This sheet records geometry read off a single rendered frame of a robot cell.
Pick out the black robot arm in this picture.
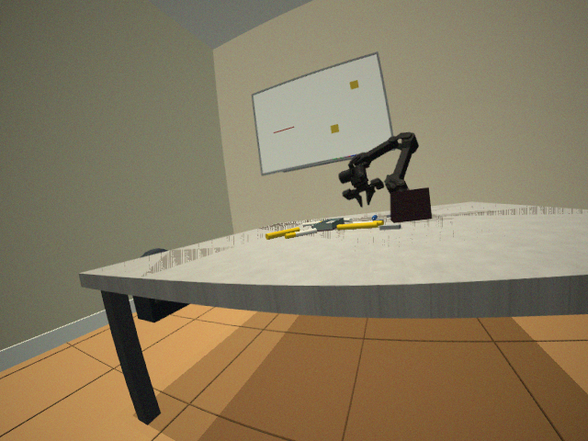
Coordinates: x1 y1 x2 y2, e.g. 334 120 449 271
338 132 419 193

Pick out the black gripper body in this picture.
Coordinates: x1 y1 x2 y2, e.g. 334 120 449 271
342 177 384 199

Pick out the white letter-key keyboard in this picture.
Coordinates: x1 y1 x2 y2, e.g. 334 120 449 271
313 218 345 232

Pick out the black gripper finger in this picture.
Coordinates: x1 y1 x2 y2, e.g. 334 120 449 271
350 192 363 207
364 187 376 205

